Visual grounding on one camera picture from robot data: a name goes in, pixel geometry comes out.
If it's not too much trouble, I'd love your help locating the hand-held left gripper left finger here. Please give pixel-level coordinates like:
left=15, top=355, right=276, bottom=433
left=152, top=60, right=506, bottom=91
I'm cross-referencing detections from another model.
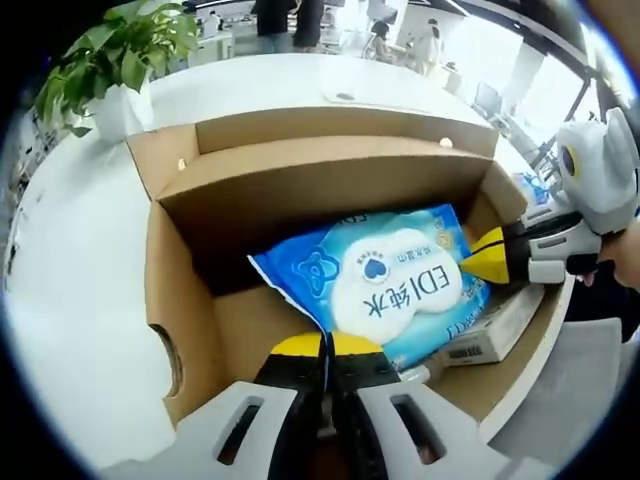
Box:
left=107, top=333, right=331, bottom=480

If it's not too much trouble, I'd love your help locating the white table cable cover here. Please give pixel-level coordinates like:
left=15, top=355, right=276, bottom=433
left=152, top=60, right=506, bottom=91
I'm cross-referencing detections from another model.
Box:
left=322, top=89, right=401, bottom=107

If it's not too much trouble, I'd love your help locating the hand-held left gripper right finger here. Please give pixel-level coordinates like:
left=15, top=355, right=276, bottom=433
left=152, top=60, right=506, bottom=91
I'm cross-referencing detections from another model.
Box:
left=327, top=329, right=539, bottom=480

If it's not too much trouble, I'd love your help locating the brown cardboard shoe box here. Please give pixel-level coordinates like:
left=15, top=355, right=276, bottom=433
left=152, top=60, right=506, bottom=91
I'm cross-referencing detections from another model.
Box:
left=125, top=105, right=576, bottom=436

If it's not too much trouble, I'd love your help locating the person's right hand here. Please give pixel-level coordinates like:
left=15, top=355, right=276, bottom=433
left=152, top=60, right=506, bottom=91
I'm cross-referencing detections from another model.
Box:
left=568, top=232, right=640, bottom=289

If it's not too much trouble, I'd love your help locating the white medicine box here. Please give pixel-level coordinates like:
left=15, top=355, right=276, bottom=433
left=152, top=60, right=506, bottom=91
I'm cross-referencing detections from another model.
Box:
left=439, top=287, right=546, bottom=369

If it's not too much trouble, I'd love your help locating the blue wet wipes soft pack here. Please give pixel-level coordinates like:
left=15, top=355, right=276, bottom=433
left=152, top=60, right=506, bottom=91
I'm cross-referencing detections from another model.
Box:
left=247, top=202, right=494, bottom=374

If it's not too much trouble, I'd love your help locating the green plant in white pot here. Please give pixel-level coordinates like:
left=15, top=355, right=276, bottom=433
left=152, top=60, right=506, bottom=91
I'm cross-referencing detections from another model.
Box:
left=34, top=4, right=201, bottom=144

